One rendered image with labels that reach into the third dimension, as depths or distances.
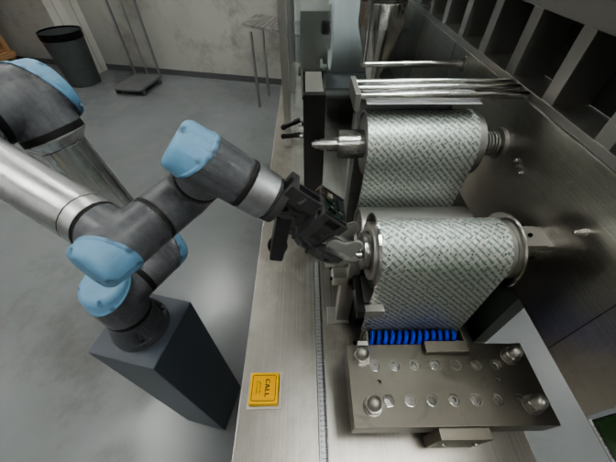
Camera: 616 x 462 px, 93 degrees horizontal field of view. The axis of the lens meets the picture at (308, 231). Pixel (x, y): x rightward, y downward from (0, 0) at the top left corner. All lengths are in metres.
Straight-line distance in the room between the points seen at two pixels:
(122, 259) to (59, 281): 2.21
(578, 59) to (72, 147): 0.94
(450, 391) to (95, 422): 1.70
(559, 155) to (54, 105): 0.93
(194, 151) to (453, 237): 0.44
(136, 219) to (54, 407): 1.78
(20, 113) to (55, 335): 1.79
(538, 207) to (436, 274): 0.25
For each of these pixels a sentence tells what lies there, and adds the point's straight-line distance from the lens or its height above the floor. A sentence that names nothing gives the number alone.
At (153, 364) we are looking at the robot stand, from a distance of 0.93.
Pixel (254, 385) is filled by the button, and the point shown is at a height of 0.92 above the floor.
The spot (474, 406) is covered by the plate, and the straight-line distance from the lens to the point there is 0.76.
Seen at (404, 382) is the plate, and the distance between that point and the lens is 0.72.
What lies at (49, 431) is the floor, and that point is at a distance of 2.12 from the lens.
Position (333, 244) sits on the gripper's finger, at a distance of 0.50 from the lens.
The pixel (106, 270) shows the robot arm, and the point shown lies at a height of 1.41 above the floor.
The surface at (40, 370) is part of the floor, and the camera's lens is 2.31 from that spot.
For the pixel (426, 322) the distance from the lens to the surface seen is 0.75.
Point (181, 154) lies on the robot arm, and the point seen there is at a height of 1.50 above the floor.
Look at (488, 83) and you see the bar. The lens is 0.82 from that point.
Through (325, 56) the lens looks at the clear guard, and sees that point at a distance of 1.39.
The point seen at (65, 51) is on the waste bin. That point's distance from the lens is 5.57.
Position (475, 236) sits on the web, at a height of 1.31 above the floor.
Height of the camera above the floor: 1.70
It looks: 47 degrees down
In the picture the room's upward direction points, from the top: straight up
